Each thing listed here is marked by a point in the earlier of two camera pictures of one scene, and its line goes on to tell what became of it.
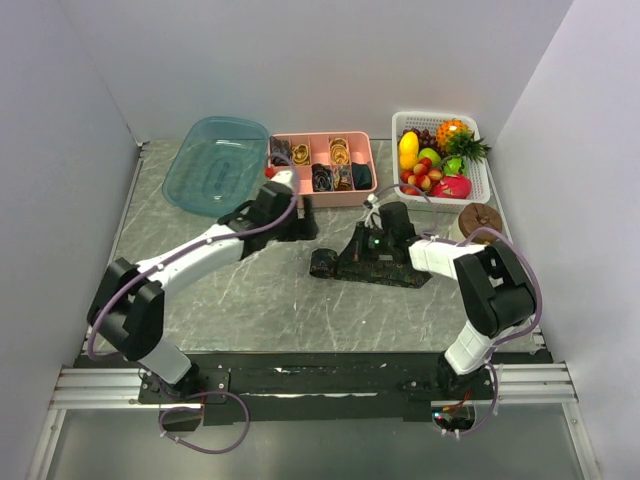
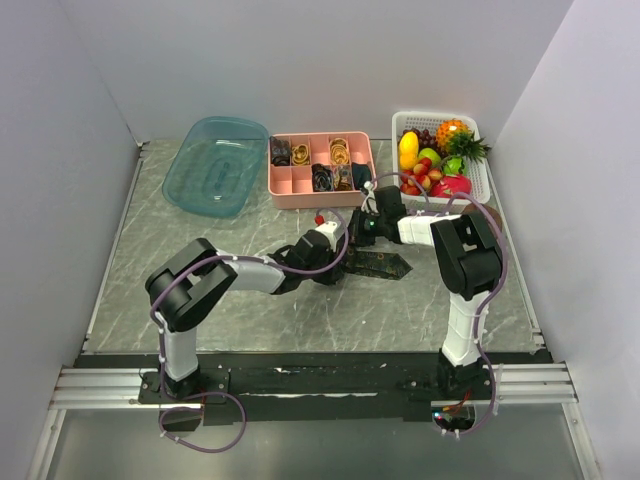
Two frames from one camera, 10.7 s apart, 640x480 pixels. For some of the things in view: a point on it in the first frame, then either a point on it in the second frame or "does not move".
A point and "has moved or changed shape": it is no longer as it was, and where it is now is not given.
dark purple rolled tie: [322, 178] does not move
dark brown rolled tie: [279, 151] does not move
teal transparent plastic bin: [218, 168] does not move
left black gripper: [303, 229] to [332, 277]
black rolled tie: [361, 176] does not move
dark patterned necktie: [325, 263] has moved or changed shape
